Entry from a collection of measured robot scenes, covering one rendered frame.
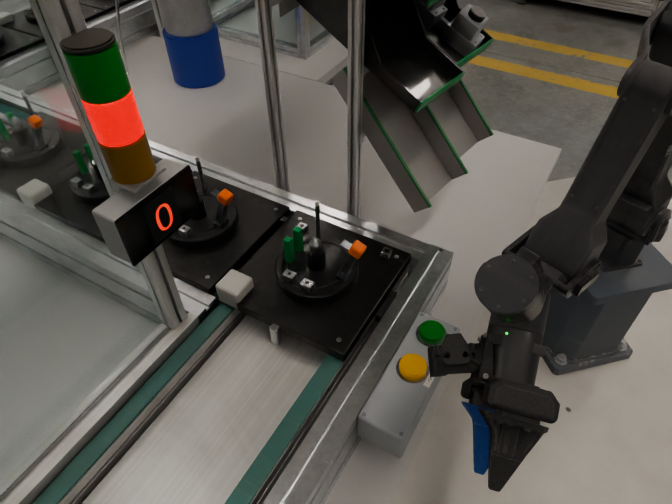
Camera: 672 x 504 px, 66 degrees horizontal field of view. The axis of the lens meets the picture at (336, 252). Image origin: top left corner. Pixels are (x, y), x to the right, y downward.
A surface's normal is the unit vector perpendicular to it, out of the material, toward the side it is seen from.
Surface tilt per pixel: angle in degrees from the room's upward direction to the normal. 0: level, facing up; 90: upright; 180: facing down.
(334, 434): 0
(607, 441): 0
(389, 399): 0
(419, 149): 45
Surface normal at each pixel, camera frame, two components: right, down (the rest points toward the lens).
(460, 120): 0.53, -0.18
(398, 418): -0.01, -0.70
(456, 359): -0.11, -0.25
